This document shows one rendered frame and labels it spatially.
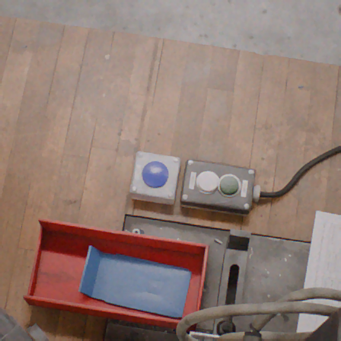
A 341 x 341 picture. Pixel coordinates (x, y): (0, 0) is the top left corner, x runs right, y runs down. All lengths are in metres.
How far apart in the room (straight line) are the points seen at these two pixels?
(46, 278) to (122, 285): 0.11
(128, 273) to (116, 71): 0.33
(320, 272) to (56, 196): 0.41
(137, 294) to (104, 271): 0.06
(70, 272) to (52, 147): 0.20
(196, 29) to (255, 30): 0.16
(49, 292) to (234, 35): 1.30
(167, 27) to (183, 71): 1.04
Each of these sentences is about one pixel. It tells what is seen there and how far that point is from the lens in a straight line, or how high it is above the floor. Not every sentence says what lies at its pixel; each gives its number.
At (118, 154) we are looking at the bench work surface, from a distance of 1.46.
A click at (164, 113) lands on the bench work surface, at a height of 0.90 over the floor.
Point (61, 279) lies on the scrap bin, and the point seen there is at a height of 0.90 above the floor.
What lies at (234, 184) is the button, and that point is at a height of 0.94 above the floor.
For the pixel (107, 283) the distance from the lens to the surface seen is 1.40.
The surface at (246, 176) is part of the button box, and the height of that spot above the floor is 0.93.
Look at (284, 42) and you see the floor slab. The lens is 2.55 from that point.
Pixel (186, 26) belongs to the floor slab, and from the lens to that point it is 2.55.
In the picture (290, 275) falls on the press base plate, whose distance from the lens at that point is 1.42.
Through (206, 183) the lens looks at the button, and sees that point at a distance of 1.40.
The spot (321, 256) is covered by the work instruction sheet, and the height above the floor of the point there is 0.90.
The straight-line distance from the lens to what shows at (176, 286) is 1.40.
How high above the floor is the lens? 2.28
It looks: 72 degrees down
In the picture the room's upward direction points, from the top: 1 degrees clockwise
